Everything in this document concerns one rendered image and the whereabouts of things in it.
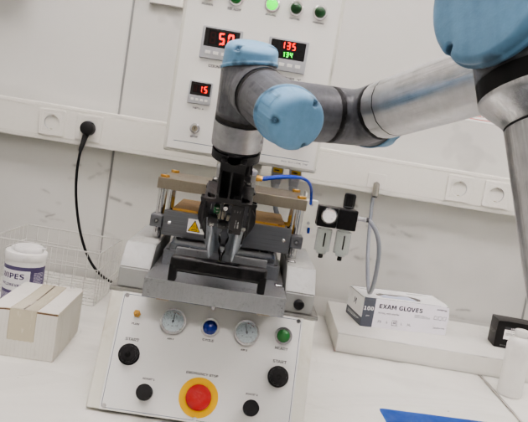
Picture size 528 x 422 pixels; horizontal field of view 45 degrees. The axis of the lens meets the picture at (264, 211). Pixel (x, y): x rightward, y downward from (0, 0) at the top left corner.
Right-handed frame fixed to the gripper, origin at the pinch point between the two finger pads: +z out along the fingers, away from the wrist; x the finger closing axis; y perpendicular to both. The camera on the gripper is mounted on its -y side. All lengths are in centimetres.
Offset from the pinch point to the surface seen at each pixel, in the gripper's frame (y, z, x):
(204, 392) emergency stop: 13.1, 16.7, 0.9
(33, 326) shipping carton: -1.6, 21.0, -31.2
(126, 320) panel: 5.8, 10.9, -13.3
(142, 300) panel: 3.3, 8.3, -11.6
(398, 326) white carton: -40, 36, 45
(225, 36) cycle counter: -44, -26, -7
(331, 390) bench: -5.8, 29.2, 24.8
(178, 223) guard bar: -10.2, 0.6, -8.6
